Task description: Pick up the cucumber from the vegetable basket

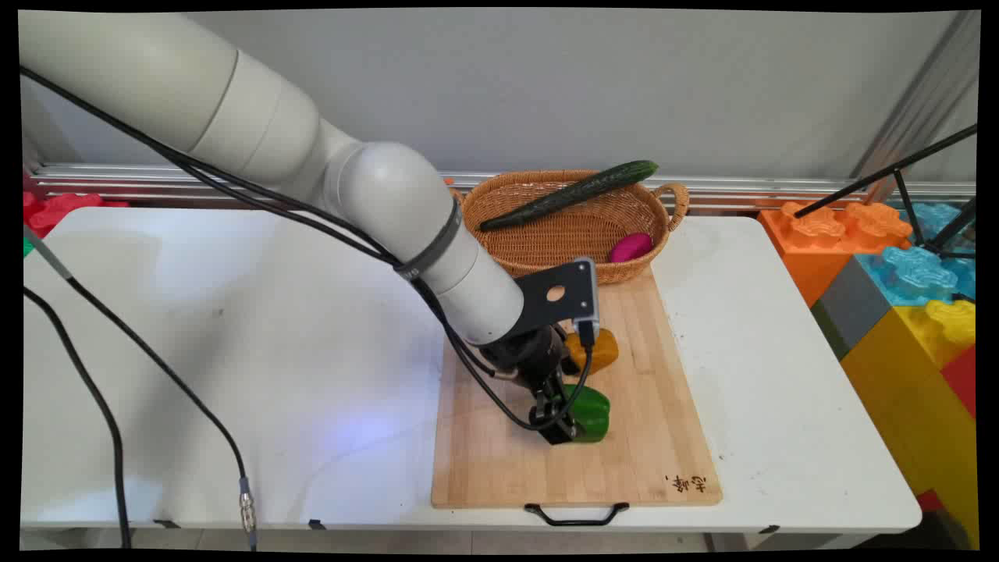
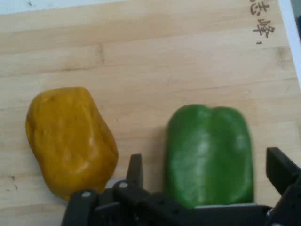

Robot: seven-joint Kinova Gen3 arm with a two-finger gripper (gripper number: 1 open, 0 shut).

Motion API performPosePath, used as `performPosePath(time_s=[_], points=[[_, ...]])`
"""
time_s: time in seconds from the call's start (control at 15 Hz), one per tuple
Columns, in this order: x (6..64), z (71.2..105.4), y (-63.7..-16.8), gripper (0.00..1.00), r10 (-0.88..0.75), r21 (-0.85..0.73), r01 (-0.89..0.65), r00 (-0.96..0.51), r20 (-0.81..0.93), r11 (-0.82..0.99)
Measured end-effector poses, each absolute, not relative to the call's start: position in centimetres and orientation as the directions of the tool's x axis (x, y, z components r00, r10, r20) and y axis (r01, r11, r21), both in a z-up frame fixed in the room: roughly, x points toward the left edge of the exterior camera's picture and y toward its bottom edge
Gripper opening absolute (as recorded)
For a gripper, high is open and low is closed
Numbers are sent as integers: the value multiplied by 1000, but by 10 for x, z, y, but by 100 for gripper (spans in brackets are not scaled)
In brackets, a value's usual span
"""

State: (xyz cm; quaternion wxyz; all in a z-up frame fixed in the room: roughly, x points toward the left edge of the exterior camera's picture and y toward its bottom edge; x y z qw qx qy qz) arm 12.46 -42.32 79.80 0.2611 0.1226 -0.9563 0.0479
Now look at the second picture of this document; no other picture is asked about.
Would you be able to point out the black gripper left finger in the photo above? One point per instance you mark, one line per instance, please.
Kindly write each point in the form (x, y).
(135, 169)

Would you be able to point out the orange-yellow toy potato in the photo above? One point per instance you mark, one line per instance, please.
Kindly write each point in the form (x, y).
(70, 141)

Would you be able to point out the bamboo cutting board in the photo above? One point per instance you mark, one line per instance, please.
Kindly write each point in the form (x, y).
(150, 70)

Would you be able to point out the green toy bell pepper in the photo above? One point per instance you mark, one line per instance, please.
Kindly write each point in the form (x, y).
(209, 157)

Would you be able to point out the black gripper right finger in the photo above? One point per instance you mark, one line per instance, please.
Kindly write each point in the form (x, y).
(279, 164)

